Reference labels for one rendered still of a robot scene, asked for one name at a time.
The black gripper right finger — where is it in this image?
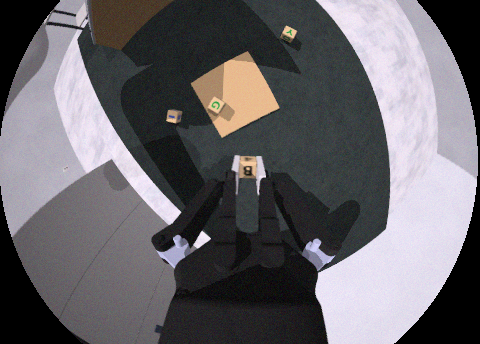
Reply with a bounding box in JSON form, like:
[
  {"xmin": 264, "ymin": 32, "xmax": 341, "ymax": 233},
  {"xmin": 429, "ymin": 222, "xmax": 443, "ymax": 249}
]
[{"xmin": 256, "ymin": 156, "xmax": 342, "ymax": 274}]

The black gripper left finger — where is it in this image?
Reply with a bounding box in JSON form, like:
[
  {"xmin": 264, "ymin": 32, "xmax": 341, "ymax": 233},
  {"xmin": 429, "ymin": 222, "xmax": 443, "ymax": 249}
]
[{"xmin": 151, "ymin": 155, "xmax": 240, "ymax": 273}]

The tan flat square mat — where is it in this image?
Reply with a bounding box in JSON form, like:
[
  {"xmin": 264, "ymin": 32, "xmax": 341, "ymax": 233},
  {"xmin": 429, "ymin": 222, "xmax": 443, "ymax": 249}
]
[{"xmin": 191, "ymin": 51, "xmax": 279, "ymax": 137}]

